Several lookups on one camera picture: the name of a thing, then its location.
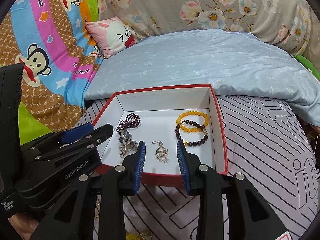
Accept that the silver wristwatch purple dial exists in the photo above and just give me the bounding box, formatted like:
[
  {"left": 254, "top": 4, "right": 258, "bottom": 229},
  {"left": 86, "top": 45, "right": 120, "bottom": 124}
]
[{"left": 119, "top": 129, "right": 138, "bottom": 151}]

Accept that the yellow crystal bead bracelet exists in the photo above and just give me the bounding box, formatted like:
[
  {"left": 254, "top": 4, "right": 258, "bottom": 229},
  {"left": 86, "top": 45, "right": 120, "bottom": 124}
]
[{"left": 125, "top": 230, "right": 153, "bottom": 240}]

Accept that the orange bead bracelet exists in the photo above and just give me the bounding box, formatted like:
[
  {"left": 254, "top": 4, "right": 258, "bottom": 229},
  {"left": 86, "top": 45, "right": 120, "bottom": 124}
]
[{"left": 176, "top": 110, "right": 210, "bottom": 133}]

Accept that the purple bead bracelet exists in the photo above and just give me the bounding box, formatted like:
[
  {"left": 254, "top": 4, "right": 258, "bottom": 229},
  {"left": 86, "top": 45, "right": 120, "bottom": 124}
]
[{"left": 115, "top": 112, "right": 142, "bottom": 133}]

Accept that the colourful monkey cartoon blanket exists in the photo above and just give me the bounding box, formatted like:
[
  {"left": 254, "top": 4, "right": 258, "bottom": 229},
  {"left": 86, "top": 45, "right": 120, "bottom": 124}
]
[{"left": 1, "top": 0, "right": 103, "bottom": 144}]

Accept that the red cardboard box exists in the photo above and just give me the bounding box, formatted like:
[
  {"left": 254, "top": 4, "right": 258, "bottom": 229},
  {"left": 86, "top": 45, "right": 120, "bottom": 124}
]
[{"left": 93, "top": 84, "right": 228, "bottom": 187}]

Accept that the light blue quilt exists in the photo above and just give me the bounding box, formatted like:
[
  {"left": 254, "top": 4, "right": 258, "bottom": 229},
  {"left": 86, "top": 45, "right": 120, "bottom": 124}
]
[{"left": 84, "top": 29, "right": 319, "bottom": 126}]

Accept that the silver dangle earring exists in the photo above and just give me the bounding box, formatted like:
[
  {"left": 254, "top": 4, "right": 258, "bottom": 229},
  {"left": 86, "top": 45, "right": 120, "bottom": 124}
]
[
  {"left": 118, "top": 144, "right": 131, "bottom": 158},
  {"left": 152, "top": 141, "right": 169, "bottom": 164}
]

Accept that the green plastic object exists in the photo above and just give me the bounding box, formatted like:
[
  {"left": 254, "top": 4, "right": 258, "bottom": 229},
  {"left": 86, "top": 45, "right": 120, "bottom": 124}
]
[{"left": 294, "top": 55, "right": 320, "bottom": 81}]

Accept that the grey floral duvet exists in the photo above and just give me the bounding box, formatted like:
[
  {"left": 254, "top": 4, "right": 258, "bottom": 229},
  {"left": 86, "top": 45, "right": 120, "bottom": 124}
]
[{"left": 98, "top": 0, "right": 319, "bottom": 55}]

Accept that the person's left hand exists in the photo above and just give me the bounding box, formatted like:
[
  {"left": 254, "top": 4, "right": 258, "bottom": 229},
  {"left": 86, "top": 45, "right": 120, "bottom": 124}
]
[{"left": 8, "top": 213, "right": 39, "bottom": 240}]

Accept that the pink rabbit pillow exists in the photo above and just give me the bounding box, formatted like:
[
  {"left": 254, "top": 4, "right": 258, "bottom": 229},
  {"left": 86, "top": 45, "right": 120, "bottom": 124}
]
[{"left": 85, "top": 16, "right": 136, "bottom": 58}]

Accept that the dark brown bead bracelet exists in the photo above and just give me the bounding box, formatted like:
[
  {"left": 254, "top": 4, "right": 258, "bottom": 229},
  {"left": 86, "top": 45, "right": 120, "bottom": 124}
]
[{"left": 175, "top": 119, "right": 209, "bottom": 147}]

